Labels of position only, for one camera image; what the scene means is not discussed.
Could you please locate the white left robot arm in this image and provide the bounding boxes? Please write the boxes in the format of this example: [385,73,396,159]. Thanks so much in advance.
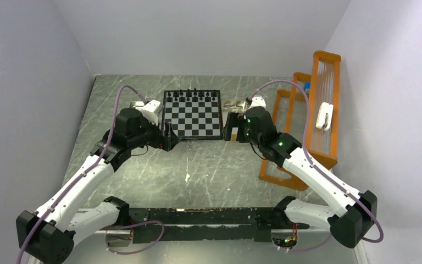
[16,108,180,263]

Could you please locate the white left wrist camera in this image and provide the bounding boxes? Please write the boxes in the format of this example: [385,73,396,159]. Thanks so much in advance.
[136,100,164,125]

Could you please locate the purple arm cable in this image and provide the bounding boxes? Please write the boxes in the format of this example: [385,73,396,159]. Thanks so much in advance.
[15,85,150,264]
[250,79,384,244]

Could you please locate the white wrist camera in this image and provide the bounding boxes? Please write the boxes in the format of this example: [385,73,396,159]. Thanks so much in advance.
[136,100,164,125]
[244,96,266,111]

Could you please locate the yellow tray of white pieces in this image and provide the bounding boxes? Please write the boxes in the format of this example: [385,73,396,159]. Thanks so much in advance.
[223,100,246,141]

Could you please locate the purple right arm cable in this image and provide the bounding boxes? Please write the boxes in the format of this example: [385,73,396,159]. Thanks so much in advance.
[250,79,384,244]

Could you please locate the white clip object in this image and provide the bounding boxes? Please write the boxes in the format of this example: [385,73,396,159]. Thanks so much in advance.
[315,102,334,131]

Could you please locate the silver metal tray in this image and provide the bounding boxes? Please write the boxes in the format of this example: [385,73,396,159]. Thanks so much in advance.
[129,101,145,109]

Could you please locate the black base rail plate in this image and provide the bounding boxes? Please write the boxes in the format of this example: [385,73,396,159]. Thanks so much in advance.
[129,207,309,244]

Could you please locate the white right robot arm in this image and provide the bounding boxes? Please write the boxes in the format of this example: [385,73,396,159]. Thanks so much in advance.
[223,107,377,249]

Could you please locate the black white chess board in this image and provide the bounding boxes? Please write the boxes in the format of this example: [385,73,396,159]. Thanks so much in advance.
[162,97,223,140]

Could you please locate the orange wooden rack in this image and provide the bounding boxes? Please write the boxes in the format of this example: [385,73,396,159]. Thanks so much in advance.
[258,50,342,192]

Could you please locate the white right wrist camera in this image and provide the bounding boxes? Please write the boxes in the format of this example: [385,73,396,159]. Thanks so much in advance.
[244,96,266,111]

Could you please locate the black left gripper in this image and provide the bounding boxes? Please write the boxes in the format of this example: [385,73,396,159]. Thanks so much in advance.
[128,112,180,151]

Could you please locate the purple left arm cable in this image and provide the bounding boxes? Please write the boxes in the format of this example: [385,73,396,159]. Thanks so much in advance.
[15,85,150,264]

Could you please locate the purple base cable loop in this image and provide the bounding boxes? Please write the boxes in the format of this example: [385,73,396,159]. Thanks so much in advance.
[104,220,166,255]

